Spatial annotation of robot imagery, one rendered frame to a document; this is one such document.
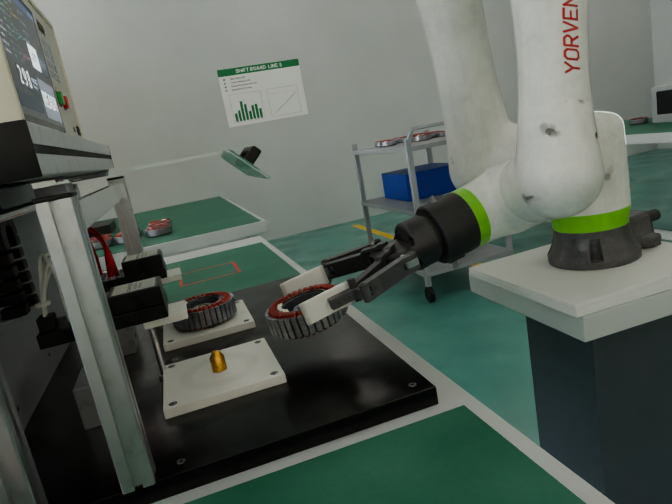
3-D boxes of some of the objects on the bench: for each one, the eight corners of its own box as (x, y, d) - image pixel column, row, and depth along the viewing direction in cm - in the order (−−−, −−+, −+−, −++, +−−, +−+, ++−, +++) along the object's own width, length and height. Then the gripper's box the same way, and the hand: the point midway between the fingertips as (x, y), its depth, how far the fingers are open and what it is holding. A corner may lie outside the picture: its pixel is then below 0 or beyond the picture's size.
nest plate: (265, 344, 82) (264, 337, 82) (287, 382, 68) (285, 373, 67) (165, 373, 78) (162, 365, 78) (165, 420, 64) (162, 410, 64)
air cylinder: (139, 338, 96) (131, 309, 95) (137, 352, 89) (128, 321, 88) (109, 346, 95) (101, 317, 93) (105, 361, 88) (95, 329, 86)
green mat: (261, 242, 180) (261, 241, 180) (307, 279, 123) (307, 278, 123) (-55, 317, 156) (-55, 316, 156) (-182, 406, 98) (-183, 405, 98)
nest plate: (243, 305, 105) (242, 299, 104) (255, 327, 90) (254, 320, 90) (164, 325, 101) (163, 319, 100) (164, 352, 87) (162, 345, 86)
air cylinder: (131, 393, 73) (121, 355, 72) (128, 417, 66) (116, 376, 65) (92, 404, 72) (81, 366, 71) (84, 430, 65) (71, 389, 64)
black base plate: (301, 283, 121) (299, 274, 120) (439, 404, 60) (436, 385, 60) (78, 341, 108) (75, 331, 108) (-28, 566, 48) (-37, 544, 48)
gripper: (480, 275, 69) (326, 355, 64) (403, 248, 91) (284, 306, 86) (463, 222, 67) (302, 300, 62) (389, 207, 89) (266, 264, 84)
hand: (304, 297), depth 75 cm, fingers closed on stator, 11 cm apart
